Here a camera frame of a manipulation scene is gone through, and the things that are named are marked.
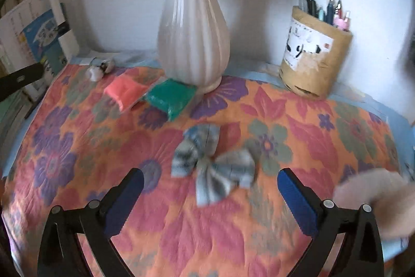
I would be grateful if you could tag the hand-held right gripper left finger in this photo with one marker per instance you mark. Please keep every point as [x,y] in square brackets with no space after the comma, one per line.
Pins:
[124,202]

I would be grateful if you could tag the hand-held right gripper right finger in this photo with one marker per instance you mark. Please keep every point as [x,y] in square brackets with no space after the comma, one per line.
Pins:
[295,196]

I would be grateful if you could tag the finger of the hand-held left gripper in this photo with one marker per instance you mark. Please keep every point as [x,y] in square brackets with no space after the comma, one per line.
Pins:
[19,79]

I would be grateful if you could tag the blue plaid hair bow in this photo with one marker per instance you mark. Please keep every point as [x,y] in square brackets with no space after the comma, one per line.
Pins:
[210,166]

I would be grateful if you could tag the pink soft packet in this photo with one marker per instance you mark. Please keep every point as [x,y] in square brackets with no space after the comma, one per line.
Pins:
[124,90]

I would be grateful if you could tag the green soft packet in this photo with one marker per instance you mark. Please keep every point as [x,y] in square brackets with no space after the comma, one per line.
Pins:
[170,98]

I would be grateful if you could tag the printed paper chart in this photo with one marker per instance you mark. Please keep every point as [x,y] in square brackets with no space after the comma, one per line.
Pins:
[40,37]

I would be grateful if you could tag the floral orange tablecloth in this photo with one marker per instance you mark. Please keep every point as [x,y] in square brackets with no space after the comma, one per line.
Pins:
[129,150]

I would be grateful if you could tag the small white cloth item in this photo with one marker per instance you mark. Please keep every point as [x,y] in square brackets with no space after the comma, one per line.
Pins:
[97,70]

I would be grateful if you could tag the pink basket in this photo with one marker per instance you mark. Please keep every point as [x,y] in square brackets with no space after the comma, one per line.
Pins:
[376,202]

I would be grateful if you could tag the cardboard pen holder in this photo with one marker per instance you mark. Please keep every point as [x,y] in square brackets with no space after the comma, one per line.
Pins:
[314,62]

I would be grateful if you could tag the white ribbed vase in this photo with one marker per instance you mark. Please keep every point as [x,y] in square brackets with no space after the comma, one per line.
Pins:
[191,37]

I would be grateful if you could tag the bunch of pens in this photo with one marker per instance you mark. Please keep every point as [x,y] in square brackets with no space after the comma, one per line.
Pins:
[327,12]

